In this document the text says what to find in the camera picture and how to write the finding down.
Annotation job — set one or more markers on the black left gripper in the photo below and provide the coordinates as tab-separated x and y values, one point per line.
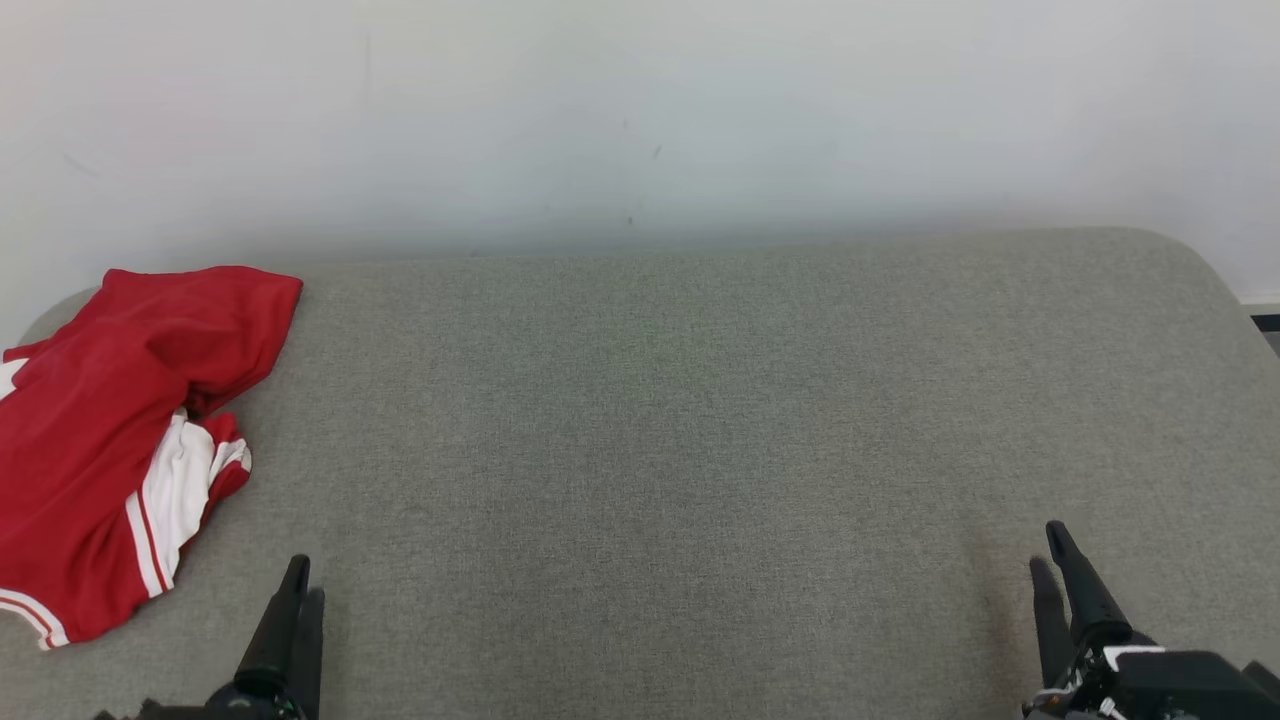
240	708

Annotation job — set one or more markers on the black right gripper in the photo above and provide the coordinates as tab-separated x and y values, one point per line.
1170	690

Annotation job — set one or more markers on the red T-shirt with white sleeves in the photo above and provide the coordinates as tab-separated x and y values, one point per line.
90	450

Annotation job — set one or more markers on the white wall baseboard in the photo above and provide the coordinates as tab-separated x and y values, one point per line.
1265	302

